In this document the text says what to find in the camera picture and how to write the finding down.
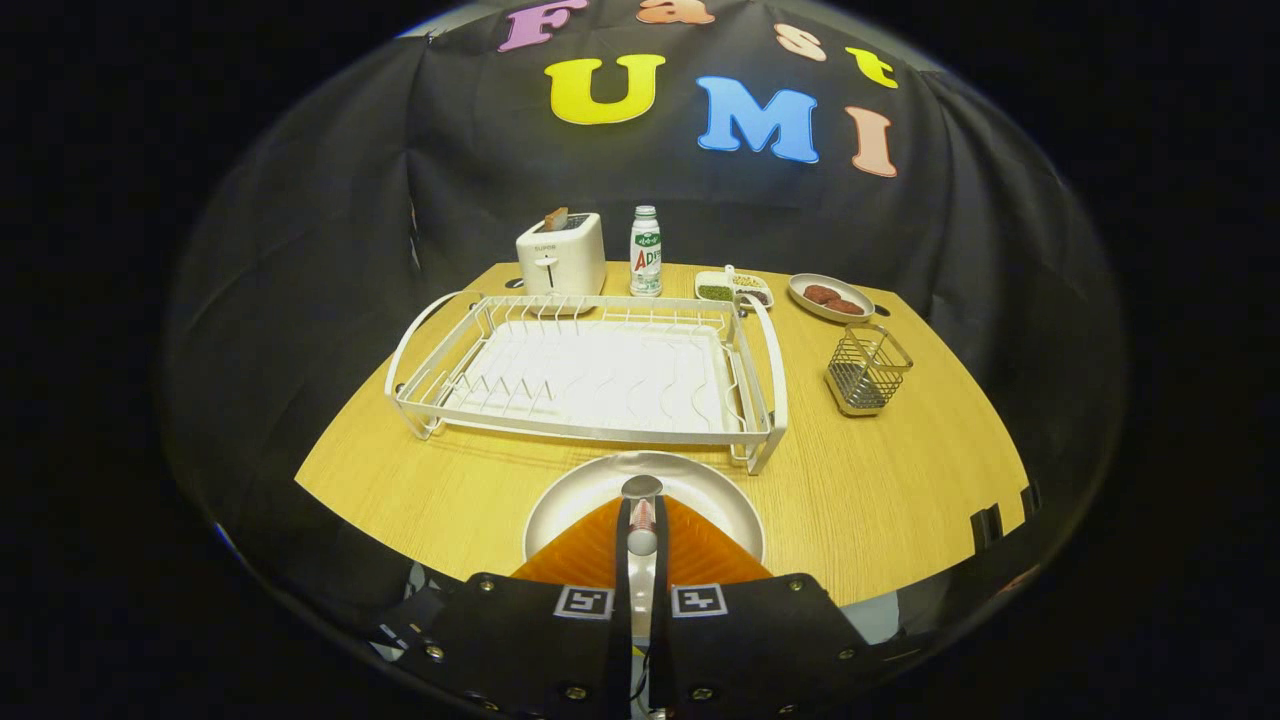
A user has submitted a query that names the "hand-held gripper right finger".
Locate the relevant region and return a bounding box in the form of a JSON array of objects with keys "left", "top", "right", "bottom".
[{"left": 650, "top": 495, "right": 871, "bottom": 720}]

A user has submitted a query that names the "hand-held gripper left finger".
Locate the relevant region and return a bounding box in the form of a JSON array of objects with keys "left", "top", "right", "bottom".
[{"left": 385, "top": 497, "right": 633, "bottom": 720}]

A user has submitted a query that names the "spoon with red checked handle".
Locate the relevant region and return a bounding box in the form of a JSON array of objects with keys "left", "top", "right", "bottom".
[{"left": 620, "top": 476, "right": 664, "bottom": 621}]

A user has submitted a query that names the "white wire dish rack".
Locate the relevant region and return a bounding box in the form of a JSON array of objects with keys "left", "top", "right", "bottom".
[{"left": 385, "top": 291, "right": 789, "bottom": 476}]

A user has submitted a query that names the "metal wire basket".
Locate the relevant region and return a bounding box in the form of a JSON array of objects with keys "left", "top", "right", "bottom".
[{"left": 825, "top": 322, "right": 914, "bottom": 418}]

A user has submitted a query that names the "white divided dish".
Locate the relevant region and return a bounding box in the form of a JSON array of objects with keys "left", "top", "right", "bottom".
[{"left": 694, "top": 265, "right": 774, "bottom": 309}]

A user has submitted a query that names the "beige plate with patties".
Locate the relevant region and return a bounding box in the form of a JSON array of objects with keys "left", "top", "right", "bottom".
[{"left": 787, "top": 273, "right": 876, "bottom": 324}]

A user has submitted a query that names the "white toaster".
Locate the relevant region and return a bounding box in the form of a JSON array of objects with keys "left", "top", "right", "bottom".
[{"left": 515, "top": 212, "right": 607, "bottom": 297}]

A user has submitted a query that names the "white bottle with green label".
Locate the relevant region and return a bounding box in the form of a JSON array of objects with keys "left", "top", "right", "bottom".
[{"left": 629, "top": 206, "right": 663, "bottom": 298}]

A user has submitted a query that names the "black backdrop cloth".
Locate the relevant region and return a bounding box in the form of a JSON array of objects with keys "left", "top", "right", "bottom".
[{"left": 165, "top": 0, "right": 1126, "bottom": 641}]

